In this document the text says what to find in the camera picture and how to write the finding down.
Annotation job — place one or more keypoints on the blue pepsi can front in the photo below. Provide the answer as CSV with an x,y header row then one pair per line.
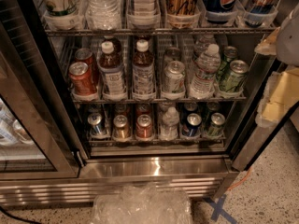
x,y
191,125

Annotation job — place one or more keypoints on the steel fridge door left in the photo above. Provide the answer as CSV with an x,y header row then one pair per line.
x,y
36,103

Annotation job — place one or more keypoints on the red coke can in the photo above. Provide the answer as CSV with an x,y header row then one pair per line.
x,y
82,78
86,55

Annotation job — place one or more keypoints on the red coke can front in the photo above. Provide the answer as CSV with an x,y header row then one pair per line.
x,y
82,78

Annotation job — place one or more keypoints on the clear water bottle bottom shelf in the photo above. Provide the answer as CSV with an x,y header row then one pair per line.
x,y
169,125

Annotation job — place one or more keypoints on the brown tea bottle left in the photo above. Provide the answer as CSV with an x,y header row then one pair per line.
x,y
112,70

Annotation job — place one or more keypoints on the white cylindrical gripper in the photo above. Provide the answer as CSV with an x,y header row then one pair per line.
x,y
289,37

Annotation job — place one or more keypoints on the clear water bottle shelf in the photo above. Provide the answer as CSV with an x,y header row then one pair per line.
x,y
169,125
206,67

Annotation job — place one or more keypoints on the green can middle front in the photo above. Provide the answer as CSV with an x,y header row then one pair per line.
x,y
234,76

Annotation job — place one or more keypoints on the brown tea bottle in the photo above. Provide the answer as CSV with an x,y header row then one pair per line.
x,y
143,71
112,70

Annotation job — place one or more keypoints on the clear water bottle behind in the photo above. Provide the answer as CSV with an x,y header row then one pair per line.
x,y
163,107

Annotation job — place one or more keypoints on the white labelled bottle top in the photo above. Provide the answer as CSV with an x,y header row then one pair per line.
x,y
143,8

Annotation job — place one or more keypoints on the brown tea bottle right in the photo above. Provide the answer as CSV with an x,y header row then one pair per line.
x,y
143,71

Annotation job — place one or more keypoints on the red can bottom front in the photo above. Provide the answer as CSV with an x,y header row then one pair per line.
x,y
144,126

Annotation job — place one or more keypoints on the steel fridge door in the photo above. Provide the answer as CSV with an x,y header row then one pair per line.
x,y
258,140
36,103

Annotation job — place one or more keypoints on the green can bottom front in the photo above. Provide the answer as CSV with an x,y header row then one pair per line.
x,y
215,125

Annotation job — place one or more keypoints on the silver diet can front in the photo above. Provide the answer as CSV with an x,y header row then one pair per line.
x,y
174,76

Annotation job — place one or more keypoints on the steel fridge door right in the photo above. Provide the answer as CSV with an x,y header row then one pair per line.
x,y
258,140

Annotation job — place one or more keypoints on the silver can middle rear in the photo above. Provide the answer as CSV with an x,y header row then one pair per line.
x,y
171,54

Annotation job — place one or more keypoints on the green can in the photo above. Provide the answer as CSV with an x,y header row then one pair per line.
x,y
229,54
234,76
215,125

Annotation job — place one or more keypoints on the blue can bottom left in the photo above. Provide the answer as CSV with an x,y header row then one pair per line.
x,y
97,123

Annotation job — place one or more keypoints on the green can middle rear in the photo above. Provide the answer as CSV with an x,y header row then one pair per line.
x,y
229,54

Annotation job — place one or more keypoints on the large pepsi bottle top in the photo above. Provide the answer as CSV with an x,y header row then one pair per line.
x,y
219,2

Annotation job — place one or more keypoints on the clear water bottle middle shelf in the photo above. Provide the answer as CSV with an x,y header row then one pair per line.
x,y
206,67

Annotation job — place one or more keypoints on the large water bottle top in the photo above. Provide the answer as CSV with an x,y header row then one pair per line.
x,y
103,15

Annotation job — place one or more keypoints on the clear plastic bag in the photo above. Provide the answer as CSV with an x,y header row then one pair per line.
x,y
144,205

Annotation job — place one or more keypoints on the red coke can rear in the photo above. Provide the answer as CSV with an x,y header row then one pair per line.
x,y
86,55

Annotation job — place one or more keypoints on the gold can bottom front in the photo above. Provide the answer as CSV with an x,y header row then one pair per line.
x,y
121,127

